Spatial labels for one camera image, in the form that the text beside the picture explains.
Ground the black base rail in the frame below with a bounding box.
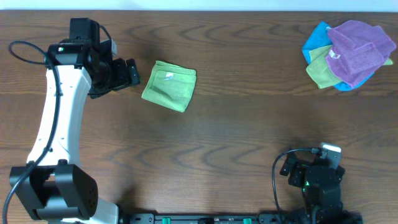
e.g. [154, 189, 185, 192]
[119, 213, 364, 224]

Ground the blue microfiber cloth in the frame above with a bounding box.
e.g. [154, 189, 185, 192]
[302, 21, 373, 91]

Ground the light green microfiber cloth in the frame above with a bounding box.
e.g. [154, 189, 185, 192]
[142, 60, 197, 113]

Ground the olive green microfiber cloth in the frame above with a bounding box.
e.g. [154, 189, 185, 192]
[306, 44, 393, 91]

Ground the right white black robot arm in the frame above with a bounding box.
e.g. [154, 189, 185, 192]
[275, 149, 363, 224]

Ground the purple microfiber cloth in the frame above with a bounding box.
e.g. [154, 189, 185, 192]
[325, 20, 397, 88]

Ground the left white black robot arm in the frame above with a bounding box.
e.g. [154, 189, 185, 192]
[9, 18, 141, 223]

